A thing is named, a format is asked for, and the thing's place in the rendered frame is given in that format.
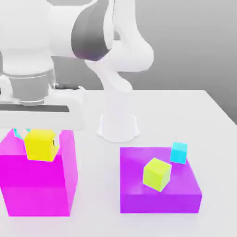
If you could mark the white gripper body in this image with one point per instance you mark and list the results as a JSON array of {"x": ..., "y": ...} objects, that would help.
[{"x": 37, "y": 120}]

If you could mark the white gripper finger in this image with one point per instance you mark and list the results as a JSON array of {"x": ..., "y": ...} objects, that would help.
[
  {"x": 23, "y": 133},
  {"x": 56, "y": 136}
]

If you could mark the small yellow cube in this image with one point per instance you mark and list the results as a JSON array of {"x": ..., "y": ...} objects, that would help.
[{"x": 39, "y": 146}]

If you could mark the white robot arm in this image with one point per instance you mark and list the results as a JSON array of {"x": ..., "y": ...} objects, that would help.
[{"x": 125, "y": 55}]

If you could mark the small cyan cube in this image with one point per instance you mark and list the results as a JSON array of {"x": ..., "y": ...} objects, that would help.
[
  {"x": 15, "y": 133},
  {"x": 178, "y": 153}
]

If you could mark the small lime green cube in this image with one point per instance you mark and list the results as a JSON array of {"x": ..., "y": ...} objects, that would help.
[{"x": 156, "y": 175}]

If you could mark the large magenta box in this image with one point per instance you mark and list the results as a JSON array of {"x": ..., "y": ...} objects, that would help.
[{"x": 35, "y": 185}]

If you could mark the large purple box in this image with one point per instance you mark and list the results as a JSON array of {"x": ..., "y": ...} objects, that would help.
[{"x": 159, "y": 201}]

